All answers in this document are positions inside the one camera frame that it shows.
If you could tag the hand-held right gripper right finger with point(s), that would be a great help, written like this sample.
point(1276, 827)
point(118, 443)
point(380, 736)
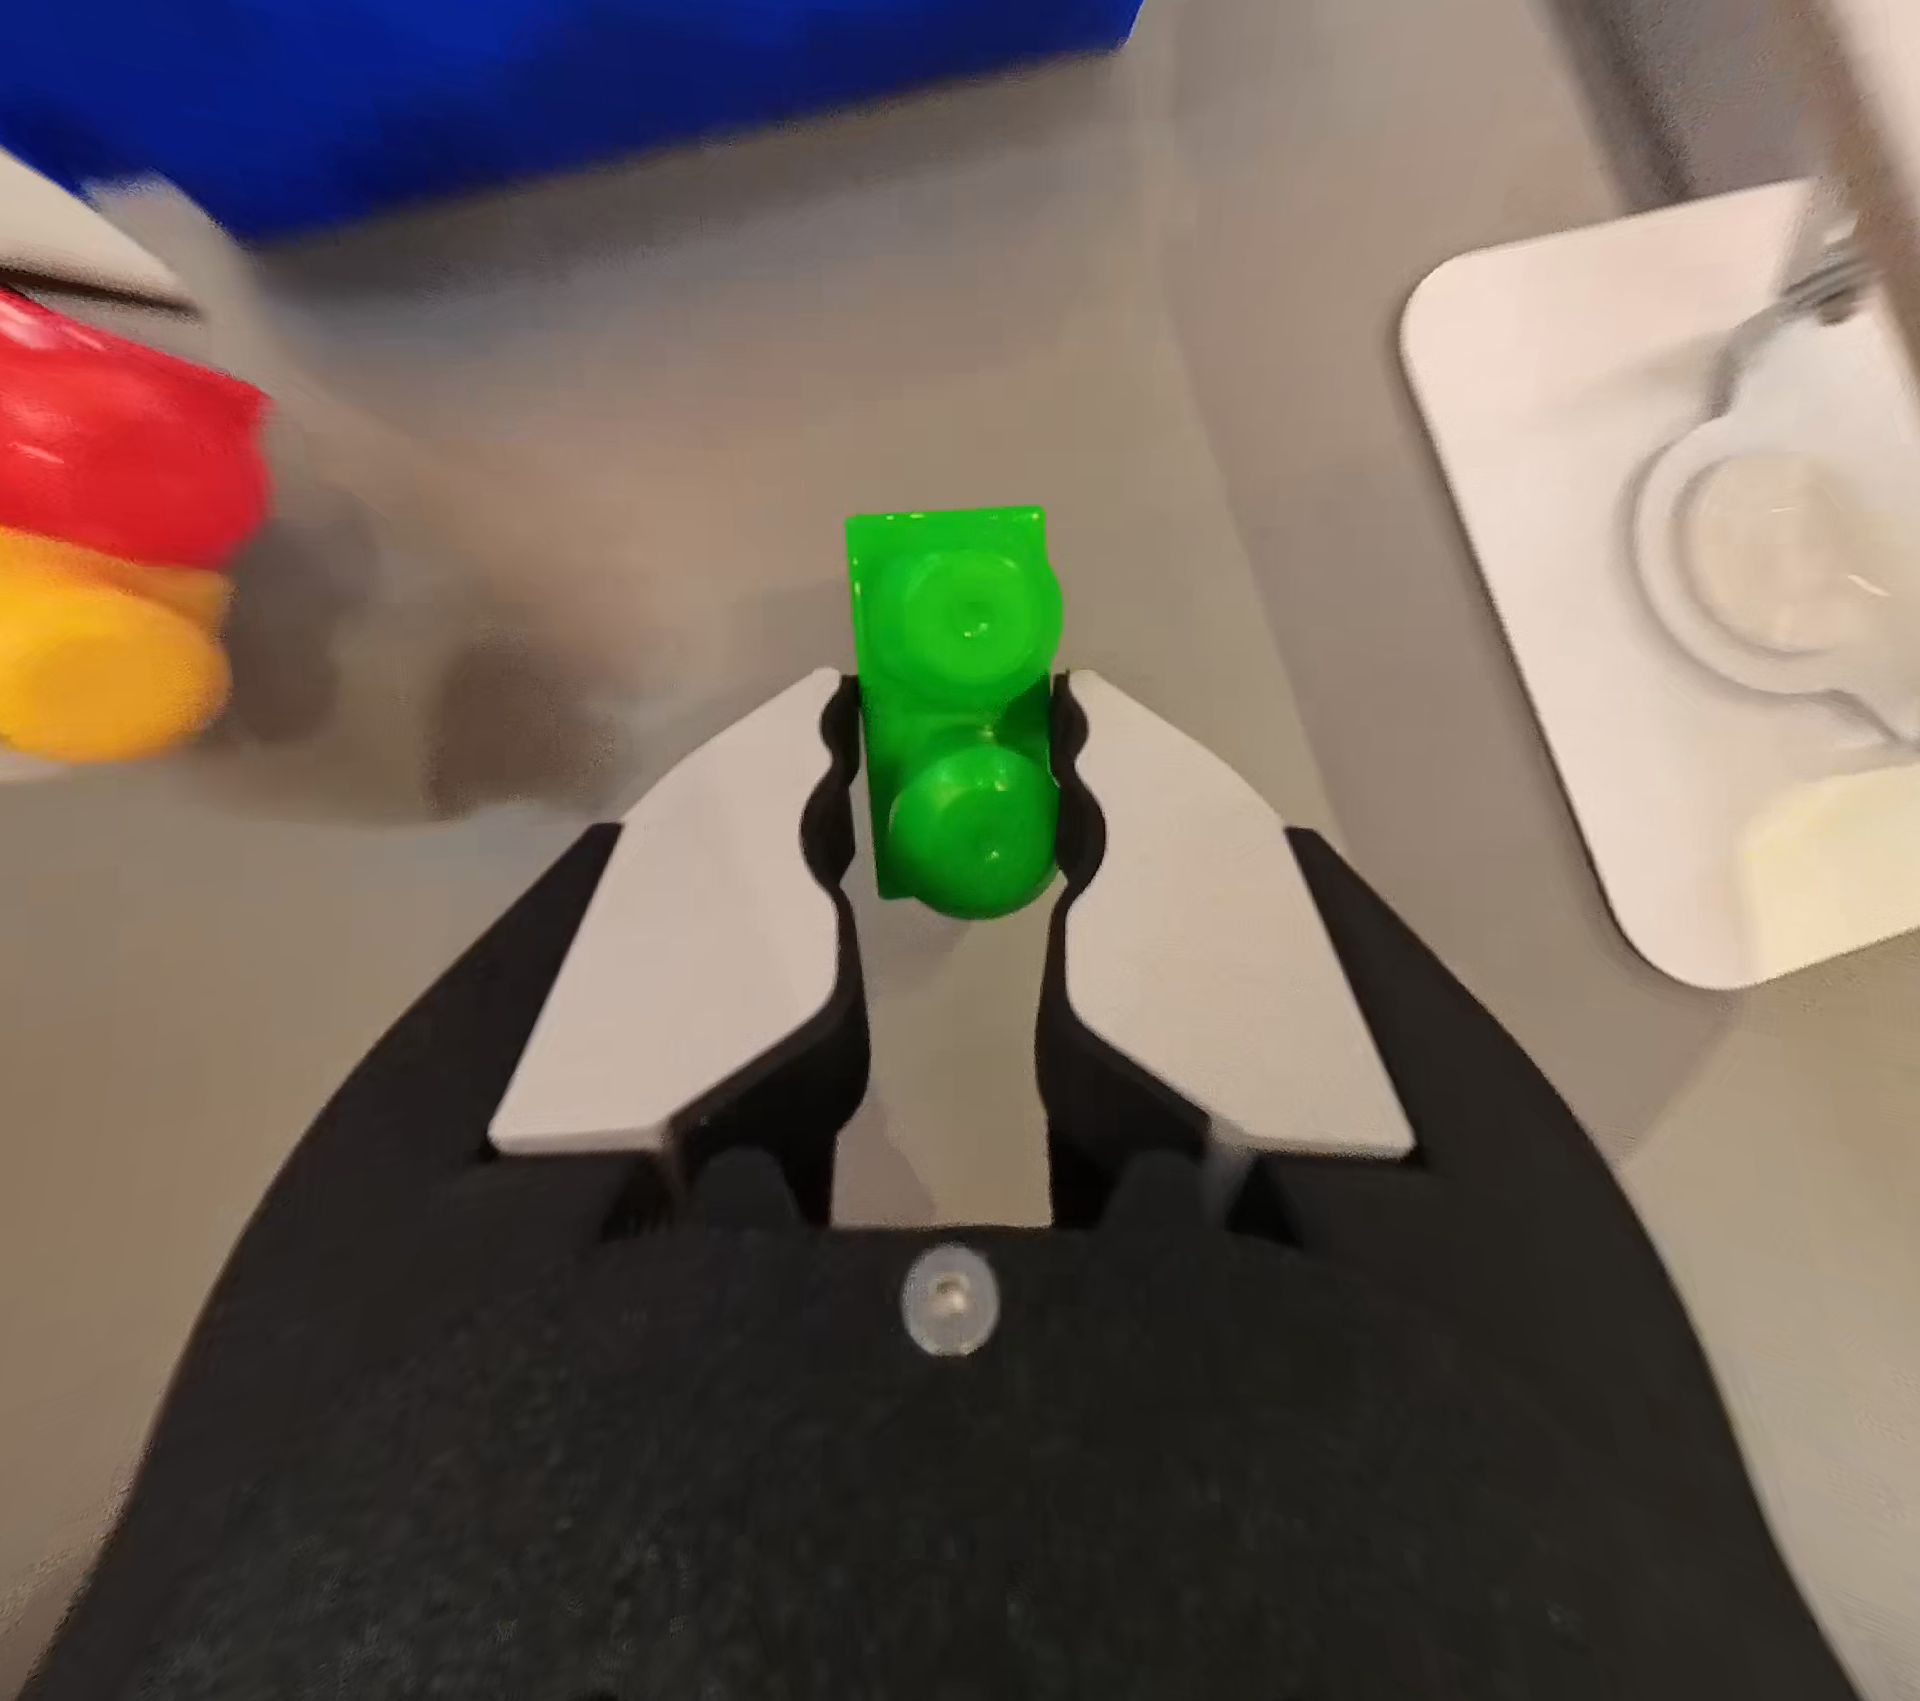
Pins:
point(1230, 949)

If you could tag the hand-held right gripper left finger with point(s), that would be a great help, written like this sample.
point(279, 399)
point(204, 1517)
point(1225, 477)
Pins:
point(676, 949)

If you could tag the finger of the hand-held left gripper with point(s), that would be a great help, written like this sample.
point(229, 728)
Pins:
point(60, 223)

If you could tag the red tall toy block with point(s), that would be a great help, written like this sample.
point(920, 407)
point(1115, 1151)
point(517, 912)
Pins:
point(122, 455)

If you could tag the green two-stud toy block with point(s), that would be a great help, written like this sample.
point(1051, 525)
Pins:
point(953, 680)

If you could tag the yellow toy block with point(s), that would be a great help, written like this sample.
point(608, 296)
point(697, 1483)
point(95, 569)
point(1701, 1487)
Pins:
point(92, 668)

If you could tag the grey desk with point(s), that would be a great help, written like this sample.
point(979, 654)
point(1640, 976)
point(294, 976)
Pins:
point(749, 382)

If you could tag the white folding book stand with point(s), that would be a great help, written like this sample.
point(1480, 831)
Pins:
point(1576, 531)

